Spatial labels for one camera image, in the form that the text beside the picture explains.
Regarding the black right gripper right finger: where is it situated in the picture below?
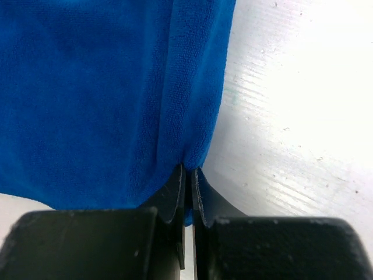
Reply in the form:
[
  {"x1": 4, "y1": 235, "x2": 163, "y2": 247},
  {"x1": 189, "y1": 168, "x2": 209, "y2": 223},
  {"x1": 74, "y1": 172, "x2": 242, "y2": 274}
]
[{"x1": 191, "y1": 169, "x2": 372, "y2": 279}]

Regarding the blue towel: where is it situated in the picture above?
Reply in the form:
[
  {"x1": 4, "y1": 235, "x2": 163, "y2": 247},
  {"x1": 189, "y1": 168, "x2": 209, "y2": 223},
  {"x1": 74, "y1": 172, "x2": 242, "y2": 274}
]
[{"x1": 1, "y1": 1, "x2": 235, "y2": 209}]

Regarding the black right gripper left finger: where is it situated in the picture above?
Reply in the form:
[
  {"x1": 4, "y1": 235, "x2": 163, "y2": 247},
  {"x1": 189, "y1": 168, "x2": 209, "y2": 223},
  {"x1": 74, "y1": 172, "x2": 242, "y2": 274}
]
[{"x1": 1, "y1": 165, "x2": 186, "y2": 279}]

